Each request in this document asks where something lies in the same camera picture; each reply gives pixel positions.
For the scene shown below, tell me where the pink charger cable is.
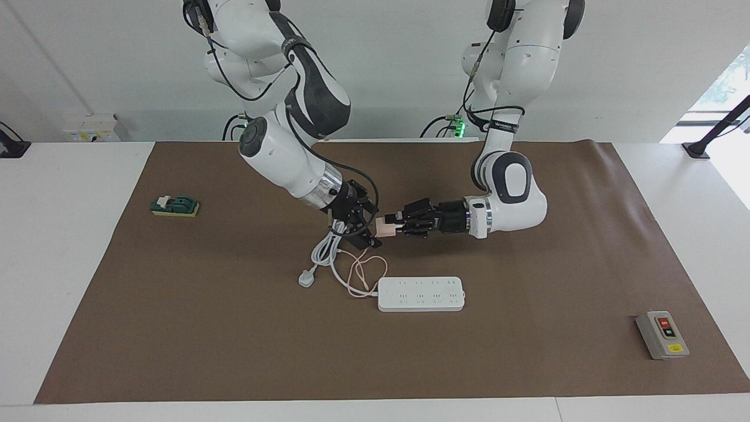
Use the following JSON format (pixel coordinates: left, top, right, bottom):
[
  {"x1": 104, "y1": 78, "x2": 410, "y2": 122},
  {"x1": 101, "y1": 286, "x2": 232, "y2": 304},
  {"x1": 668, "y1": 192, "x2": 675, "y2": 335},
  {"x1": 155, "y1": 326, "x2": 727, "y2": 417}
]
[{"x1": 339, "y1": 234, "x2": 388, "y2": 298}]

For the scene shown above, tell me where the white power strip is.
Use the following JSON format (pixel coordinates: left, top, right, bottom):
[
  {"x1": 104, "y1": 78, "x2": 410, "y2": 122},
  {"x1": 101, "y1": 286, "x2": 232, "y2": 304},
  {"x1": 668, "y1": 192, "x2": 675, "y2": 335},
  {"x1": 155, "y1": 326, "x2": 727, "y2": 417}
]
[{"x1": 377, "y1": 276, "x2": 466, "y2": 312}]

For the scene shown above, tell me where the brown table mat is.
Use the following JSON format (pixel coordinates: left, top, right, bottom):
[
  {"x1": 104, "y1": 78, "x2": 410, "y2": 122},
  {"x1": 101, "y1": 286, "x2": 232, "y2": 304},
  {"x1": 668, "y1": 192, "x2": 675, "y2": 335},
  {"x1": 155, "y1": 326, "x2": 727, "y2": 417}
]
[{"x1": 34, "y1": 141, "x2": 750, "y2": 405}]

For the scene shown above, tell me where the black angled stand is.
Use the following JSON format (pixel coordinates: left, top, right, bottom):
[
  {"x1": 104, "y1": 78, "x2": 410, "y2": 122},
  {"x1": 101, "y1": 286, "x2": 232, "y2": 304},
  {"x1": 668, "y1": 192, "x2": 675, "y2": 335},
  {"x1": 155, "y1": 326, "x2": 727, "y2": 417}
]
[{"x1": 683, "y1": 94, "x2": 750, "y2": 160}]

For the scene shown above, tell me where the bright window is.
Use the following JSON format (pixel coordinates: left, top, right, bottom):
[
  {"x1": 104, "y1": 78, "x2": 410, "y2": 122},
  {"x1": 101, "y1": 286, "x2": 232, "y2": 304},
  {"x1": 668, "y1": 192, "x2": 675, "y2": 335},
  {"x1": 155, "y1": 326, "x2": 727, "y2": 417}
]
[{"x1": 659, "y1": 44, "x2": 750, "y2": 144}]

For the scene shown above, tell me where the black clamp stand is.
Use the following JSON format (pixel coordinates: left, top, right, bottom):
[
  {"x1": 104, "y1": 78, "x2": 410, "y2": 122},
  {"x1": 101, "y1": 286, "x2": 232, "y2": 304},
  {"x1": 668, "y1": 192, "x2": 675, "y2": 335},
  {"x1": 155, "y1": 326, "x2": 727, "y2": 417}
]
[{"x1": 0, "y1": 121, "x2": 31, "y2": 159}]

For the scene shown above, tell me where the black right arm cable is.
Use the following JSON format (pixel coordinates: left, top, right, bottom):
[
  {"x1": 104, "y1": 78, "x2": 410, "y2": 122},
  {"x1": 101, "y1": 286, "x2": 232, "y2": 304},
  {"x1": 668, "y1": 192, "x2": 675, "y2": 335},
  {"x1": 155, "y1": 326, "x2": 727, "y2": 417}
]
[{"x1": 183, "y1": 0, "x2": 380, "y2": 222}]

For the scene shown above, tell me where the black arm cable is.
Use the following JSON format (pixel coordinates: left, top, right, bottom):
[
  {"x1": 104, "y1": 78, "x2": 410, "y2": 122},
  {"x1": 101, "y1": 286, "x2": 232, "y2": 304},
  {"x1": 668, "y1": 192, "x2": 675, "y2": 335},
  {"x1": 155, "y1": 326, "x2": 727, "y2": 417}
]
[
  {"x1": 462, "y1": 29, "x2": 525, "y2": 118},
  {"x1": 183, "y1": 0, "x2": 380, "y2": 222}
]

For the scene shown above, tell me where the white power strip cord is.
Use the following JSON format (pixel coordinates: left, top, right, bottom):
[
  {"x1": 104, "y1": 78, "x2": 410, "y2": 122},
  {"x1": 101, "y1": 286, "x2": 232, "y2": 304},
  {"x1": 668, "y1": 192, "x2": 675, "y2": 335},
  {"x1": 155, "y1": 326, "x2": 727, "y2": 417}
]
[{"x1": 298, "y1": 220, "x2": 381, "y2": 295}]

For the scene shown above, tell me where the black base cable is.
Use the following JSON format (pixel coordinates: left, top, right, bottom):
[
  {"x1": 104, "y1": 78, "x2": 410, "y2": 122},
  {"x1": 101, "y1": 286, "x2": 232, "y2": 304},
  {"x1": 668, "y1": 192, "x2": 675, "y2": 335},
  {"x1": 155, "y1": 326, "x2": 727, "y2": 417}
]
[
  {"x1": 420, "y1": 111, "x2": 466, "y2": 139},
  {"x1": 223, "y1": 114, "x2": 247, "y2": 141}
]

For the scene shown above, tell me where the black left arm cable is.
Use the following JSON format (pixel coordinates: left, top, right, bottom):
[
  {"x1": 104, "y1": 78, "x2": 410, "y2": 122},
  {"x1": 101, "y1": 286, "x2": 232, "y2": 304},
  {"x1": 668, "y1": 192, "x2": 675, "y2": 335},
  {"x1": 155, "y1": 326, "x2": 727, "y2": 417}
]
[{"x1": 462, "y1": 29, "x2": 525, "y2": 118}]

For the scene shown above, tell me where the green knife switch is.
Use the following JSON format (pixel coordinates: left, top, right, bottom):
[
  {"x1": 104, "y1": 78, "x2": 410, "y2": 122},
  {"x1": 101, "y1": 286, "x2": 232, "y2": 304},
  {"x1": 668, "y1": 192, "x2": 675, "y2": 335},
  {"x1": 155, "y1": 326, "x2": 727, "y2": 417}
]
[{"x1": 151, "y1": 195, "x2": 200, "y2": 218}]

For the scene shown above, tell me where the grey switch box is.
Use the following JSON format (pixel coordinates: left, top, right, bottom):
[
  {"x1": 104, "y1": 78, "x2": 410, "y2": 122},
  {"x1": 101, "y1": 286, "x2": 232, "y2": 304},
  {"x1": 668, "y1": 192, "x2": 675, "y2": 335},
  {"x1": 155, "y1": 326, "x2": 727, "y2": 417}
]
[{"x1": 636, "y1": 311, "x2": 690, "y2": 360}]

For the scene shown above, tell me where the white wall outlet box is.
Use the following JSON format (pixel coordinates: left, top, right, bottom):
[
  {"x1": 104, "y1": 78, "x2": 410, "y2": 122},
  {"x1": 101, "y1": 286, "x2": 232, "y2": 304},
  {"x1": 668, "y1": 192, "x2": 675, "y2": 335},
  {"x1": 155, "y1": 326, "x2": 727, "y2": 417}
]
[{"x1": 63, "y1": 114, "x2": 121, "y2": 142}]

